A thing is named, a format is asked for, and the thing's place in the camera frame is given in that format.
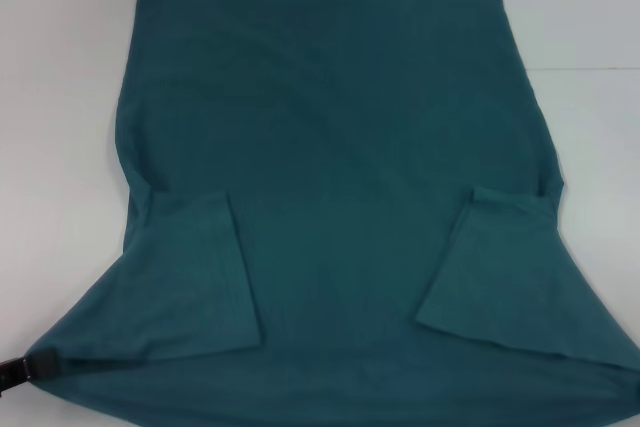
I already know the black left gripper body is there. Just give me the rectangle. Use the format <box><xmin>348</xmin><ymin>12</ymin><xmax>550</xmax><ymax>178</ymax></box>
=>
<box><xmin>0</xmin><ymin>356</ymin><xmax>22</xmax><ymax>394</ymax></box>

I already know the teal blue t-shirt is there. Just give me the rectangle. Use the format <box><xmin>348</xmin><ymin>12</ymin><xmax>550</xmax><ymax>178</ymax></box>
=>
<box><xmin>24</xmin><ymin>0</ymin><xmax>640</xmax><ymax>427</ymax></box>

